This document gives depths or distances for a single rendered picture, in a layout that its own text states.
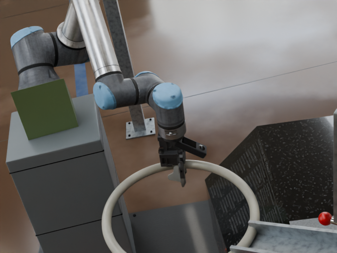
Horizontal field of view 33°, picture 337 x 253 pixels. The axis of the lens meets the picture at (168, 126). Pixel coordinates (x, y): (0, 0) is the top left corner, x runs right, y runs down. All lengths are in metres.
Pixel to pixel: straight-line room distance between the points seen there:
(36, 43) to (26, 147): 0.44
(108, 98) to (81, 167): 0.70
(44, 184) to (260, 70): 2.32
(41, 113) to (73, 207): 0.45
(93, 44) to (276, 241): 0.83
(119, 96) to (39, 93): 0.64
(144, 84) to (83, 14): 0.30
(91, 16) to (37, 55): 0.59
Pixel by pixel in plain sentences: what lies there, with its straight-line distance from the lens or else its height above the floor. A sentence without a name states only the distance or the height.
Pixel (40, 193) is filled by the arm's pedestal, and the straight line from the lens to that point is 2.48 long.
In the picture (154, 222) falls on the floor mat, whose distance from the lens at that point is 3.11.
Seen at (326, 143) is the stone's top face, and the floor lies 0.83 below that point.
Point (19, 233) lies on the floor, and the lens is 3.35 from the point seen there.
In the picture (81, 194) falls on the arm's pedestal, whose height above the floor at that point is 0.59.
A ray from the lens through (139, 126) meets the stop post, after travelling 3.80.
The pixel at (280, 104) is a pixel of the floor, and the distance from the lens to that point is 3.90.
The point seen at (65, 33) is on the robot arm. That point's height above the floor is 1.21.
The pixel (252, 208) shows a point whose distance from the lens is 1.75.
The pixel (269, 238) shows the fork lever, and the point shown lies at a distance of 1.68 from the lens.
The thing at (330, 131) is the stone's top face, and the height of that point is 0.83.
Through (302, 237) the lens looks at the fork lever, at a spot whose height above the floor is 0.96.
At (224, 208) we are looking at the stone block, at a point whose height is 0.65.
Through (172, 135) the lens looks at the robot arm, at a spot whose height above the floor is 1.11.
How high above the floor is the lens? 2.14
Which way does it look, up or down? 34 degrees down
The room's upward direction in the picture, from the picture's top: 11 degrees counter-clockwise
